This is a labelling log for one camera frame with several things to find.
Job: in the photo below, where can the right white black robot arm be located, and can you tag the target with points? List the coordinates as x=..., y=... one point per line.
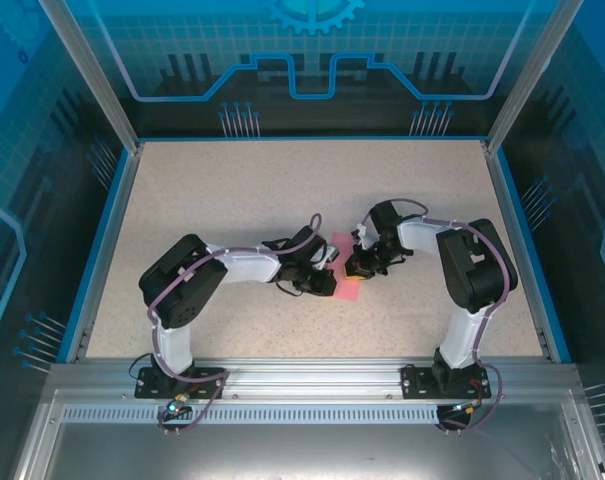
x=477, y=270

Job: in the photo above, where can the aluminium frame post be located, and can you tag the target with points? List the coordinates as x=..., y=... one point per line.
x=532, y=75
x=93, y=75

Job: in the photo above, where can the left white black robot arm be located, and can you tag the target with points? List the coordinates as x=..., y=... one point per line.
x=182, y=285

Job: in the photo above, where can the left aluminium side rail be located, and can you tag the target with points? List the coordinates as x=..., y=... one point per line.
x=110, y=250

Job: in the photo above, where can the right blue border strip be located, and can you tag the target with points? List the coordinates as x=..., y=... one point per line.
x=531, y=250

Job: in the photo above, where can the left aluminium frame post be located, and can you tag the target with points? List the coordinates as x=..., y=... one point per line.
x=93, y=75

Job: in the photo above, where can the aluminium mounting rail beam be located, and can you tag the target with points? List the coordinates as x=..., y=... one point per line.
x=307, y=377

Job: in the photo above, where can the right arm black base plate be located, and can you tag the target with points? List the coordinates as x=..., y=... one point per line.
x=417, y=382

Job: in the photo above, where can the left blue border strip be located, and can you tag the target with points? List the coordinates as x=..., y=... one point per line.
x=95, y=250

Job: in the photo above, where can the right aluminium frame post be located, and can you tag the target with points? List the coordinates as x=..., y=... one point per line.
x=532, y=75

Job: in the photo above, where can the grey metal tray panel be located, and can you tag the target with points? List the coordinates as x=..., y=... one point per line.
x=307, y=450

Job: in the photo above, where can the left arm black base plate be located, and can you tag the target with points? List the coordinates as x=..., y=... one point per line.
x=152, y=387

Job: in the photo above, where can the blue border strip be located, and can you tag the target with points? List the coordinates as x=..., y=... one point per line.
x=95, y=250
x=531, y=250

